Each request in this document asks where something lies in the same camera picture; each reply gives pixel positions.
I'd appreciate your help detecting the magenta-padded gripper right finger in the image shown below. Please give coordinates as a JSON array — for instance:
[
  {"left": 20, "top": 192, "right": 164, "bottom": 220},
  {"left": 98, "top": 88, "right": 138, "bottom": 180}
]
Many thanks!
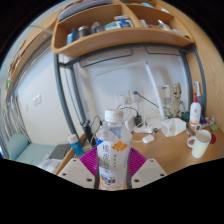
[{"left": 125, "top": 147, "right": 168, "bottom": 190}]

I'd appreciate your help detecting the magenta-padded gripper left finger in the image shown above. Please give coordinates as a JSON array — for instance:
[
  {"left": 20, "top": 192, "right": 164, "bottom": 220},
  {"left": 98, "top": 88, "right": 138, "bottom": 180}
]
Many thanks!
[{"left": 57, "top": 146, "right": 101, "bottom": 190}]

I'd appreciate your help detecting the clear plastic drink bottle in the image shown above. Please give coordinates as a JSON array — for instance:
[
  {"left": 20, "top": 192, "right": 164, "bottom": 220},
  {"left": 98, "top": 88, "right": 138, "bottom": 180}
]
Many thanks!
[{"left": 95, "top": 108, "right": 133, "bottom": 192}]

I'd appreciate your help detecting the dark grey laptop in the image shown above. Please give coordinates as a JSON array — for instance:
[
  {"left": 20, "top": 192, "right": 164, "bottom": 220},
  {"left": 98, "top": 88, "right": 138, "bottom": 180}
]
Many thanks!
[{"left": 48, "top": 143, "right": 72, "bottom": 160}]

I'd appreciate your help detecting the blue white-capped tube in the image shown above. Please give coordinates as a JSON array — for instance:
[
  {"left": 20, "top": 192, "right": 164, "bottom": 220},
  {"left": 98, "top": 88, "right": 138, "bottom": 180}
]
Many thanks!
[{"left": 67, "top": 133, "right": 86, "bottom": 158}]

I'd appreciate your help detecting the small white mouse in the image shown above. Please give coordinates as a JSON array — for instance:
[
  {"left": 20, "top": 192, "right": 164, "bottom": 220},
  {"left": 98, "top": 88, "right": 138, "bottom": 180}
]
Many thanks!
[{"left": 142, "top": 134, "right": 155, "bottom": 144}]

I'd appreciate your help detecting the white power strip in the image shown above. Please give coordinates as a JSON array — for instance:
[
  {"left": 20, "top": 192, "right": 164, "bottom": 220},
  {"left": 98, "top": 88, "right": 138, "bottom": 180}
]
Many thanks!
[{"left": 133, "top": 123, "right": 154, "bottom": 134}]

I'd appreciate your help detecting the white tissue pack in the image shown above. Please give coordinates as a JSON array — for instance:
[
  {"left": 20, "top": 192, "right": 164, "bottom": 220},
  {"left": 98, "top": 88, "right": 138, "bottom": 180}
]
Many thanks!
[{"left": 160, "top": 117, "right": 187, "bottom": 138}]

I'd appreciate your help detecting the black power adapter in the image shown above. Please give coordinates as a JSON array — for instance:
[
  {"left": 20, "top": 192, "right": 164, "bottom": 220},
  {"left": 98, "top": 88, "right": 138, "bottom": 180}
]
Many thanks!
[{"left": 134, "top": 114, "right": 144, "bottom": 126}]

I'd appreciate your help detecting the cream white mug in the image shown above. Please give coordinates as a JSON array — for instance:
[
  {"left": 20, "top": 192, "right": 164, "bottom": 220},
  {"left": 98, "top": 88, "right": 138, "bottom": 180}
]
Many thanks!
[{"left": 186, "top": 129, "right": 213, "bottom": 159}]

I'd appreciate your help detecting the teal pillow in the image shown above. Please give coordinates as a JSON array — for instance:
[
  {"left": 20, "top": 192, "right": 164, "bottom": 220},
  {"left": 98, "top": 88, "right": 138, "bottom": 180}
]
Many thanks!
[{"left": 6, "top": 133, "right": 29, "bottom": 161}]

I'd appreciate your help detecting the white red-pump lotion bottle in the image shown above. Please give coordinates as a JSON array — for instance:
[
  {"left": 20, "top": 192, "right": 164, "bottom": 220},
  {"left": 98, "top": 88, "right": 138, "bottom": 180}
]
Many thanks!
[{"left": 189, "top": 93, "right": 202, "bottom": 127}]

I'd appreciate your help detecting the green cloth pack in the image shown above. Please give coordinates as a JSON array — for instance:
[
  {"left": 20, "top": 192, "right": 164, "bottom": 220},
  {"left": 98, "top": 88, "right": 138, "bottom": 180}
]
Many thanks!
[{"left": 209, "top": 123, "right": 220, "bottom": 133}]

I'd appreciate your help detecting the white desk lamp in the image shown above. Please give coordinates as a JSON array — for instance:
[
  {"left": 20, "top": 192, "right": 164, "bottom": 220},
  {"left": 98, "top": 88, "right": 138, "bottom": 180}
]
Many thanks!
[{"left": 92, "top": 61, "right": 166, "bottom": 120}]

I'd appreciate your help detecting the grey curtain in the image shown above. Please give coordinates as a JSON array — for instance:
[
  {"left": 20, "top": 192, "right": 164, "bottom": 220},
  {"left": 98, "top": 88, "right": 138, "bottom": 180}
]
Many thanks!
[{"left": 0, "top": 96, "right": 21, "bottom": 158}]

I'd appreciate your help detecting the long wooden bunk shelf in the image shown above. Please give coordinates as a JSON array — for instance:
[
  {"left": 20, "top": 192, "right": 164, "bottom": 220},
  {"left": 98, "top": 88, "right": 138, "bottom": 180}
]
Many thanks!
[{"left": 4, "top": 9, "right": 63, "bottom": 101}]

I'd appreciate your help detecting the wooden shelf unit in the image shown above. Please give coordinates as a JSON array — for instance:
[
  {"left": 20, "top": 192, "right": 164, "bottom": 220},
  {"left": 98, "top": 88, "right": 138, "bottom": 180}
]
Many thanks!
[{"left": 50, "top": 0, "right": 196, "bottom": 59}]

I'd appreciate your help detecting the grey metal frame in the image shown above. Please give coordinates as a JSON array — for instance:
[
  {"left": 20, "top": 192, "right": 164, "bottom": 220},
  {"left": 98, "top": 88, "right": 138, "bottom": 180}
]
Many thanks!
[{"left": 53, "top": 43, "right": 208, "bottom": 141}]

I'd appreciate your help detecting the white wall socket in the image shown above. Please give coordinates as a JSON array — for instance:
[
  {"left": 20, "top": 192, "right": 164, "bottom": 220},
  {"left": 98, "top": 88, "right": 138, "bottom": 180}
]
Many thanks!
[{"left": 116, "top": 89, "right": 144, "bottom": 104}]

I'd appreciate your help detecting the white wall box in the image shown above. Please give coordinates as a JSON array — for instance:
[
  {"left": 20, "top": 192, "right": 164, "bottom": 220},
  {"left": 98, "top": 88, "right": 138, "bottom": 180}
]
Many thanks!
[{"left": 159, "top": 84, "right": 171, "bottom": 99}]

